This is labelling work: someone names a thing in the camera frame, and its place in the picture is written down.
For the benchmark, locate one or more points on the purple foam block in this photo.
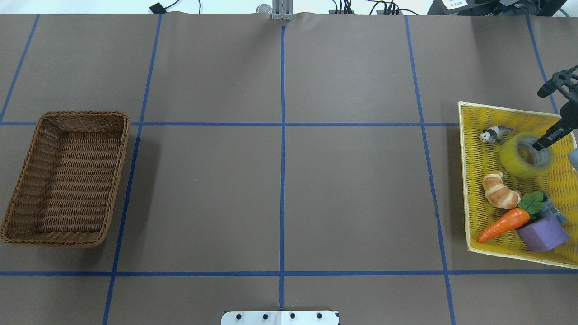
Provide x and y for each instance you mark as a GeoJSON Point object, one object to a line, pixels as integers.
{"type": "Point", "coordinates": [543, 235]}

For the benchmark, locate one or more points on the toy croissant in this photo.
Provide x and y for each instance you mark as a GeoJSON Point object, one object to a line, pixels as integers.
{"type": "Point", "coordinates": [497, 194]}

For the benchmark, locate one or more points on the yellow clear tape roll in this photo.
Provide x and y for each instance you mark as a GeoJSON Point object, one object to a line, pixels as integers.
{"type": "Point", "coordinates": [521, 159]}

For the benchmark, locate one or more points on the black usb hub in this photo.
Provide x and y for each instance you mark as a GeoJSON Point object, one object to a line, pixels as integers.
{"type": "Point", "coordinates": [379, 7]}

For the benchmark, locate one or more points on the aluminium frame post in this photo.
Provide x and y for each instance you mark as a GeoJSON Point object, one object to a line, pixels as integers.
{"type": "Point", "coordinates": [282, 10]}

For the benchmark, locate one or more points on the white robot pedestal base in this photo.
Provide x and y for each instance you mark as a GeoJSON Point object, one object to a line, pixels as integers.
{"type": "Point", "coordinates": [303, 317]}

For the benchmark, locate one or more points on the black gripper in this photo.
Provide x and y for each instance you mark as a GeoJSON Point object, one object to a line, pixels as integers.
{"type": "Point", "coordinates": [558, 131]}

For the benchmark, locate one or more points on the brown wicker basket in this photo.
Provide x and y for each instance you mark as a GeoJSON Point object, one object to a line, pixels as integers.
{"type": "Point", "coordinates": [67, 188]}

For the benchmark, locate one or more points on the small black device box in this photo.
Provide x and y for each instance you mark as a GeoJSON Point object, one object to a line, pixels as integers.
{"type": "Point", "coordinates": [157, 9]}

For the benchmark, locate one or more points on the panda figurine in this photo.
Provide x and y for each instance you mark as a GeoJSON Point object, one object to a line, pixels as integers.
{"type": "Point", "coordinates": [494, 135]}

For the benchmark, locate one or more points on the orange toy carrot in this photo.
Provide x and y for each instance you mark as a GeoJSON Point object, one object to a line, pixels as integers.
{"type": "Point", "coordinates": [524, 213]}

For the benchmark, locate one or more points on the yellow plastic mesh basket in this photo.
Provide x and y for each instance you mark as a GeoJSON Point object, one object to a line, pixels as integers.
{"type": "Point", "coordinates": [478, 159]}

